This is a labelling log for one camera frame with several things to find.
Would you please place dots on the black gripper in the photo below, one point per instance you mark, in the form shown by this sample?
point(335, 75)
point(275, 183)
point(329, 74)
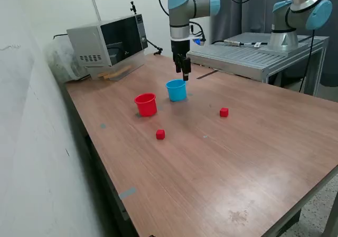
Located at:
point(180, 48)

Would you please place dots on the red cube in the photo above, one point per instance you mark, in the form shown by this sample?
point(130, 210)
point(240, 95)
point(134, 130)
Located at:
point(224, 112)
point(160, 134)

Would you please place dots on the silver blue-jointed robot arm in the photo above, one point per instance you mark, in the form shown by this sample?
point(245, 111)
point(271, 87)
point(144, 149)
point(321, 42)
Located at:
point(179, 18)

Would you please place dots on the aluminium robot base platform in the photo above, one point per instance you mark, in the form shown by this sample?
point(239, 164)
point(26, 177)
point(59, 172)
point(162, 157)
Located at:
point(237, 55)

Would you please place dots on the blue plastic cup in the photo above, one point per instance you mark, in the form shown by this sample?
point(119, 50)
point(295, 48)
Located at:
point(175, 93)

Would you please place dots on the red plastic cup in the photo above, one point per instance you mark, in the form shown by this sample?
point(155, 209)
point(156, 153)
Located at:
point(146, 107)

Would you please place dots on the long wooden stick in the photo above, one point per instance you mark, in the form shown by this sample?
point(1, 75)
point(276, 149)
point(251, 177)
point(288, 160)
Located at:
point(120, 71)

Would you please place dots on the small wooden block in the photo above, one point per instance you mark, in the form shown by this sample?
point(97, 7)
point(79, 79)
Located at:
point(103, 76)

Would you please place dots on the silver microwave oven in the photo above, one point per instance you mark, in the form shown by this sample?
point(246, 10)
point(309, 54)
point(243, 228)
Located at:
point(92, 41)

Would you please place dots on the thin white rod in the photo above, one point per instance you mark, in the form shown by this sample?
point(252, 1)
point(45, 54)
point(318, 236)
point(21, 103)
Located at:
point(95, 8)

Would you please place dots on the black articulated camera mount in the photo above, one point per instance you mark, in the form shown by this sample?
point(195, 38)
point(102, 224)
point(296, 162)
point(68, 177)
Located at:
point(158, 51)

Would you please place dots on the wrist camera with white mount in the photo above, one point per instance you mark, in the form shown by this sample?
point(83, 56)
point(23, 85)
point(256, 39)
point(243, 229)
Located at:
point(198, 41)

